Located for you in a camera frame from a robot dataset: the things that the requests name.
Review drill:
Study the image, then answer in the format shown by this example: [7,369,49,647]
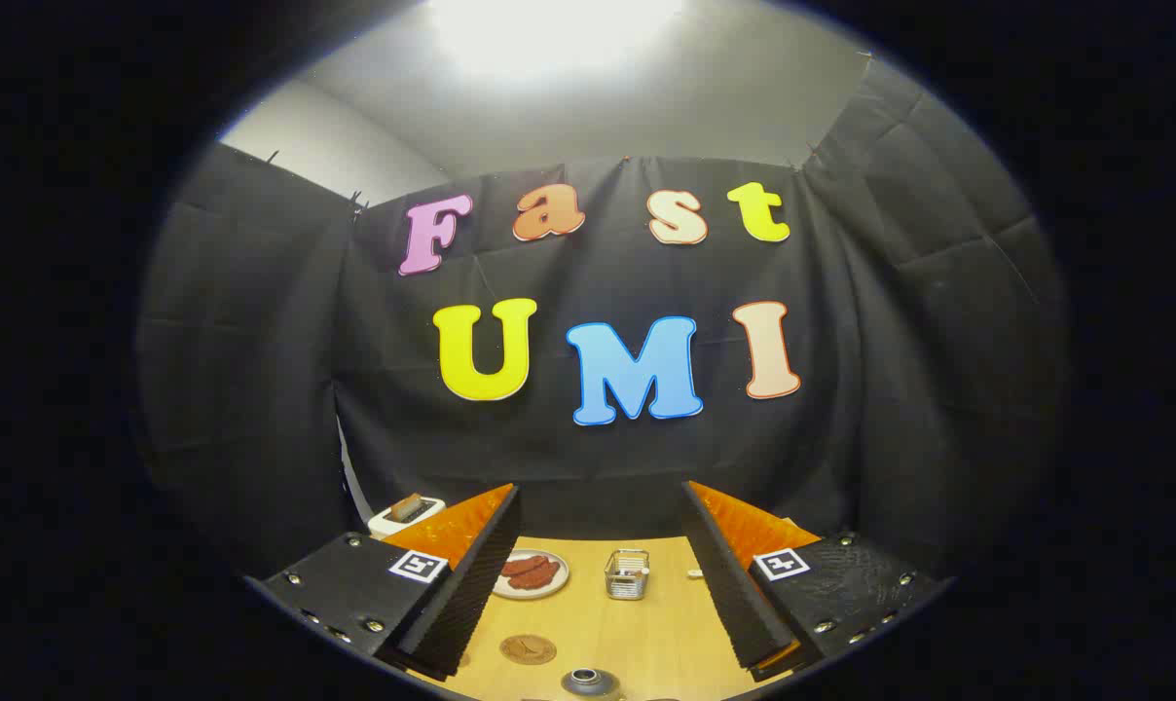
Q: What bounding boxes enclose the bacon strips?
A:
[500,555,561,590]

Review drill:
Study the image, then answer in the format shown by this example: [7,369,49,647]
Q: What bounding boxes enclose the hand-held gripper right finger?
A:
[681,480,944,683]

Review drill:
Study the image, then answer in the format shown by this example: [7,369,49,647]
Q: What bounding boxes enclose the round cork coaster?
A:
[499,635,558,666]

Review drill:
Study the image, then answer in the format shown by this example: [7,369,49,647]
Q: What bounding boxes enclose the silver bottle with green label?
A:
[561,668,620,698]

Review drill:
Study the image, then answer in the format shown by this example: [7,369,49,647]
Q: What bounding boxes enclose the wooden table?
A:
[403,535,793,701]

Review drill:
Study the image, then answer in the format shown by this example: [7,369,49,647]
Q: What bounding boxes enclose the wire mesh basket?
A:
[605,549,650,601]

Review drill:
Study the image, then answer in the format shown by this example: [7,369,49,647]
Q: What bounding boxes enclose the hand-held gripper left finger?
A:
[257,483,523,683]

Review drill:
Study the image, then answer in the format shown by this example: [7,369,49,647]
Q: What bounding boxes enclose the small white plate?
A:
[491,550,570,600]

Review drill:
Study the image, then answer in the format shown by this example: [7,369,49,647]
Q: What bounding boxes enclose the cream toaster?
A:
[368,495,446,539]

